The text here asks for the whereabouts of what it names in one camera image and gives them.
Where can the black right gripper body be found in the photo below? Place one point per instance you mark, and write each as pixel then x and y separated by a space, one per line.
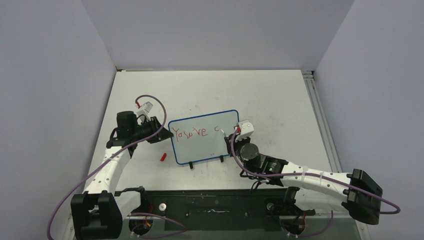
pixel 237 145

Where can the blue-framed whiteboard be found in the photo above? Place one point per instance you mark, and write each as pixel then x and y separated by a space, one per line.
pixel 198 138

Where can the red marker cap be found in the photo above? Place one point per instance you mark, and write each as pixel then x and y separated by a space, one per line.
pixel 163 157

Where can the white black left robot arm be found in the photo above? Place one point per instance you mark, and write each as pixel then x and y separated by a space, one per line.
pixel 119 150

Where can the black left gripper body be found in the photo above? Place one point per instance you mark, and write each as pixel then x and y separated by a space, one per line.
pixel 148 128

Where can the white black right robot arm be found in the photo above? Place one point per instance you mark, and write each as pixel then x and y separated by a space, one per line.
pixel 355 193

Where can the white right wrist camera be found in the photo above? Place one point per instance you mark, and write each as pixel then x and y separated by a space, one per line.
pixel 244 130

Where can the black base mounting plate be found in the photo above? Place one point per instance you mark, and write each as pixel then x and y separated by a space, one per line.
pixel 225 210

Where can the aluminium right side rail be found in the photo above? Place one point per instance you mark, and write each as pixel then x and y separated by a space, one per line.
pixel 329 145

